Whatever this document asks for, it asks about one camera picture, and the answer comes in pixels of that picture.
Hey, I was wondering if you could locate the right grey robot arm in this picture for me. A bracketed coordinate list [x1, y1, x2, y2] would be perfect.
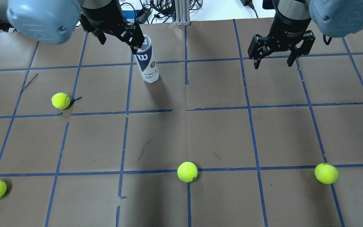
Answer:
[248, 0, 363, 69]

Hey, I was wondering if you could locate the front tennis ball on tape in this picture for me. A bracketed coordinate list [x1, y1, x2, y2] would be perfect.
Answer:
[51, 92, 71, 109]

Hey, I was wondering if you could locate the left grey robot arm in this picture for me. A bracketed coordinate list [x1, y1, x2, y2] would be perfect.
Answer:
[0, 0, 145, 54]

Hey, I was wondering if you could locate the clear tennis ball can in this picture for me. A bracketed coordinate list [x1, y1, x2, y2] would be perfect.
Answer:
[135, 34, 159, 83]

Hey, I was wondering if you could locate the far right side tennis ball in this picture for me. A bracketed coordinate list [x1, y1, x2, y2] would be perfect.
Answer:
[314, 163, 339, 184]

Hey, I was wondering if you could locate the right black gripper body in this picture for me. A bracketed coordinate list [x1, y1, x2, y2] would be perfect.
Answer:
[248, 9, 315, 61]

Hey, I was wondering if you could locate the centre tennis ball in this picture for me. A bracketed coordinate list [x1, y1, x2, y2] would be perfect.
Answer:
[177, 161, 198, 183]

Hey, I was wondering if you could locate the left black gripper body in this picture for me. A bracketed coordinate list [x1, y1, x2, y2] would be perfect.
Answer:
[80, 0, 144, 48]

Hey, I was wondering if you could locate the aluminium frame post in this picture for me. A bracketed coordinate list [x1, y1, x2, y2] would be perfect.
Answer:
[175, 0, 192, 26]

